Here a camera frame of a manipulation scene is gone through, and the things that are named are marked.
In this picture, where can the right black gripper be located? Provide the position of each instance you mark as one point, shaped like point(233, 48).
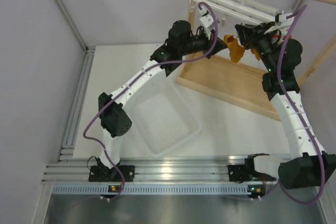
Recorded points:
point(249, 35)

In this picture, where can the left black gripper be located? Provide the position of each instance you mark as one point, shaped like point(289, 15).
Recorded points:
point(218, 45)

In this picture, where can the yellow sock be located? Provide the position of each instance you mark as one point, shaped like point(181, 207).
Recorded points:
point(236, 51)
point(254, 52)

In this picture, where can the white clip hanger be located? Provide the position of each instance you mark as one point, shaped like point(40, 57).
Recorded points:
point(247, 11)

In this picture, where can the orange sock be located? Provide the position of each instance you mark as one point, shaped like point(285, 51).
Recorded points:
point(276, 36)

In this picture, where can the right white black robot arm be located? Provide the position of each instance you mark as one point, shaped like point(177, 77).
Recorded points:
point(309, 165)

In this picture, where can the wooden hanging rack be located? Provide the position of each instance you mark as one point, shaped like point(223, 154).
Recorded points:
point(235, 83)

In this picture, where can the white plastic tray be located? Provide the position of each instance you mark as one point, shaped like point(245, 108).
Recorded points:
point(161, 119)

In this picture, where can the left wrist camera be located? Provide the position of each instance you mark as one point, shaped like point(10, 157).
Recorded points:
point(206, 21)

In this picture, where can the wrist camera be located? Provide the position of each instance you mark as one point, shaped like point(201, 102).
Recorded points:
point(282, 22)
point(206, 21)

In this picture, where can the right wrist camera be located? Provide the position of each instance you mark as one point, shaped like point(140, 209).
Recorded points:
point(282, 22)

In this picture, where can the aluminium corner frame post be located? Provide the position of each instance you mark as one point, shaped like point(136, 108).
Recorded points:
point(71, 24)

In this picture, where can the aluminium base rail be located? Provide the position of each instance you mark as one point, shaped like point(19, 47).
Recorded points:
point(166, 170)

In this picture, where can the slotted grey cable duct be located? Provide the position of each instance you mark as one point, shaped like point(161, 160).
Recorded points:
point(154, 189)

